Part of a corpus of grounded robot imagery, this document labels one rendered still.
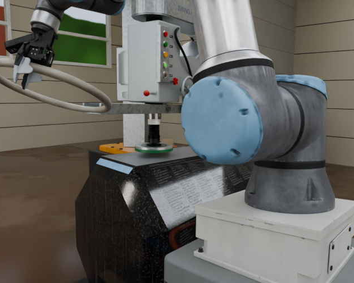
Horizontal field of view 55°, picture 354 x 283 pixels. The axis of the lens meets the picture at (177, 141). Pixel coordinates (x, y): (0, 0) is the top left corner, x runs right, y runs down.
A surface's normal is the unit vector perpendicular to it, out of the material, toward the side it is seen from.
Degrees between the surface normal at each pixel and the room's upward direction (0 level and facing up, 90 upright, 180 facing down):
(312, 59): 90
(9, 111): 90
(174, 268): 90
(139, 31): 90
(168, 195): 45
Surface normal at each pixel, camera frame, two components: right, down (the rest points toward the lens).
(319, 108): 0.59, -0.02
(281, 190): -0.44, -0.29
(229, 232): -0.66, 0.10
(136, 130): -0.28, 0.13
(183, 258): 0.01, -0.99
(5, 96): 0.76, 0.10
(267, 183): -0.71, -0.29
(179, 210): 0.50, -0.63
